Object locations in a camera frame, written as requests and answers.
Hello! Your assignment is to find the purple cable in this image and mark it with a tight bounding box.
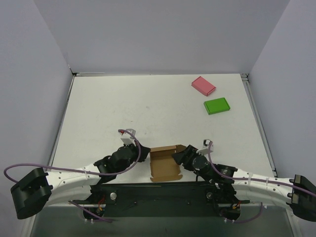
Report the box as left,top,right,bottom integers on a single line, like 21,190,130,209
207,142,316,224
3,128,141,222

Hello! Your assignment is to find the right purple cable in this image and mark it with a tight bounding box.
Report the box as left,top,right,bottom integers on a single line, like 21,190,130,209
207,142,316,224

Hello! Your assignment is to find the pink paper box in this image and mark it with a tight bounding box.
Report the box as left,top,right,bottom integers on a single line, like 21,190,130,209
191,76,216,96

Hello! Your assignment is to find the brown cardboard paper box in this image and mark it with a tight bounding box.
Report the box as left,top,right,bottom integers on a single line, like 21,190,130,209
150,145,186,183

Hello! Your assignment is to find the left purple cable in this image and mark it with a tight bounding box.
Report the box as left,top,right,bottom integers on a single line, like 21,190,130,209
3,128,141,222

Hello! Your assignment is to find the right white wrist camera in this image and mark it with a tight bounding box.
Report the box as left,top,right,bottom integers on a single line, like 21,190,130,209
197,139,214,156

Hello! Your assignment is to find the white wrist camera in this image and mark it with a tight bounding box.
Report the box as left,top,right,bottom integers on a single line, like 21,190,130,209
197,139,214,156
119,128,136,146

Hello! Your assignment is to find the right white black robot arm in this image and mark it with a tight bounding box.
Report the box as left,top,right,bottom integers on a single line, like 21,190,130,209
172,145,316,222

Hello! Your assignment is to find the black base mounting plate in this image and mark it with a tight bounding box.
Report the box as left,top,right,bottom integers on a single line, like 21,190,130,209
74,181,240,218

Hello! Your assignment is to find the aluminium table frame rail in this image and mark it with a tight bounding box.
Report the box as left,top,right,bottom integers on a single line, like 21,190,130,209
29,73,296,208

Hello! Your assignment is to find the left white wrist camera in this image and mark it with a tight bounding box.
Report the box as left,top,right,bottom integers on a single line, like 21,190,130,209
119,128,136,146

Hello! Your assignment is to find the green paper box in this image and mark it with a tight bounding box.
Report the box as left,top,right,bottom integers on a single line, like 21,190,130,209
203,97,231,115

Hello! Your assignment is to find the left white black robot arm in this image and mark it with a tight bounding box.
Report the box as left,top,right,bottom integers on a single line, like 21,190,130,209
10,144,150,220

